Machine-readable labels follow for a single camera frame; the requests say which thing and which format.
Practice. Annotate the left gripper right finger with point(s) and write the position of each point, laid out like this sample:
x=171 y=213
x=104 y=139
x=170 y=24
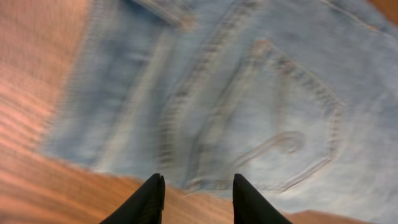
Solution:
x=250 y=207

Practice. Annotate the light blue denim jeans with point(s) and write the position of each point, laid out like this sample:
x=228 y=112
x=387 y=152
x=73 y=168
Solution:
x=298 y=96

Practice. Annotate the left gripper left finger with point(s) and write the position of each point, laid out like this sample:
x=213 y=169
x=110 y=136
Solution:
x=144 y=206

